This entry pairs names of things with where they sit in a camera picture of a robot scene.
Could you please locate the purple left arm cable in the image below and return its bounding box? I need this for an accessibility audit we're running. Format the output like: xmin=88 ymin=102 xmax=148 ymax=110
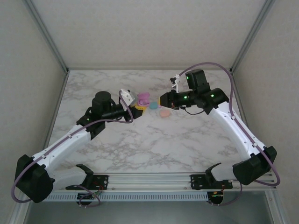
xmin=11 ymin=90 xmax=135 ymax=208

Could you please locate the purple earbud charging case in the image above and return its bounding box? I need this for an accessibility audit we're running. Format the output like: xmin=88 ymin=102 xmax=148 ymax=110
xmin=137 ymin=92 xmax=151 ymax=107

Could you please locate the perforated grey cable duct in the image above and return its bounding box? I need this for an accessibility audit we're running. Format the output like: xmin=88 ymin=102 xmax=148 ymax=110
xmin=30 ymin=191 xmax=209 ymax=203

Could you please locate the grey metal panel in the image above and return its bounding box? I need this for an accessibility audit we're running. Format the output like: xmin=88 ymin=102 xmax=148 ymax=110
xmin=23 ymin=202 xmax=281 ymax=224

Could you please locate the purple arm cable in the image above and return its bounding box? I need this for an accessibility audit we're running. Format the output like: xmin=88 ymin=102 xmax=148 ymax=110
xmin=177 ymin=62 xmax=281 ymax=207
xmin=11 ymin=90 xmax=135 ymax=208

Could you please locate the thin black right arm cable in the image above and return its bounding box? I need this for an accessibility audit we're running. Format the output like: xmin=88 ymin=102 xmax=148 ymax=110
xmin=184 ymin=106 xmax=204 ymax=116

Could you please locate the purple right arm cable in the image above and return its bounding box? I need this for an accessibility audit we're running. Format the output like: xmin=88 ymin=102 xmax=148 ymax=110
xmin=177 ymin=62 xmax=281 ymax=207

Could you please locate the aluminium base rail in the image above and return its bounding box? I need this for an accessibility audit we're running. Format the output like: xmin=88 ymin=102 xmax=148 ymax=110
xmin=52 ymin=173 xmax=278 ymax=191

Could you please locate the aluminium table edge rail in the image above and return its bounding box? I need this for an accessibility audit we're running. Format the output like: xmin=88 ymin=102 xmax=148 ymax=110
xmin=229 ymin=71 xmax=257 ymax=150
xmin=67 ymin=67 xmax=232 ymax=71
xmin=43 ymin=70 xmax=70 ymax=152

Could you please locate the small circuit board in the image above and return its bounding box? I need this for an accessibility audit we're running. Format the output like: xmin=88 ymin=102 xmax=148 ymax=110
xmin=78 ymin=192 xmax=101 ymax=206
xmin=206 ymin=190 xmax=225 ymax=206

